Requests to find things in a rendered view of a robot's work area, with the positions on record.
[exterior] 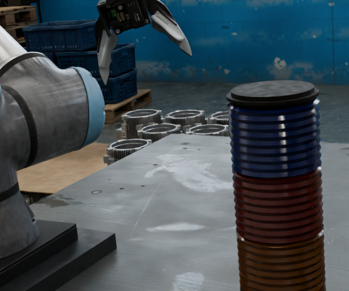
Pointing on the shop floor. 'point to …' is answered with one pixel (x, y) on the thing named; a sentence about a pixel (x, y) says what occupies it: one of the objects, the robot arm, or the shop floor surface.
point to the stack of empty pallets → (4, 12)
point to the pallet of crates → (91, 62)
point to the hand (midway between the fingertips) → (148, 70)
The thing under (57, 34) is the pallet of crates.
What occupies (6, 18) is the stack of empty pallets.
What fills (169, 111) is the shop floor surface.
